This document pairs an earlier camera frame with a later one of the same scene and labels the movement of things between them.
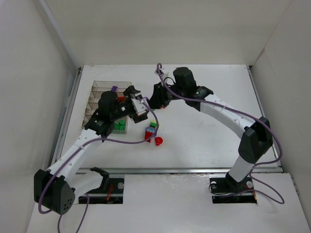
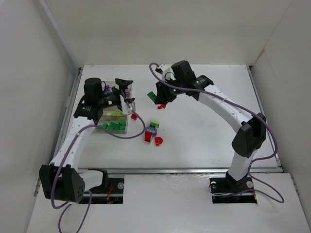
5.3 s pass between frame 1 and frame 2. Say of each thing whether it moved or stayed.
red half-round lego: stayed
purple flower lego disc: stayed
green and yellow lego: stayed
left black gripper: moved
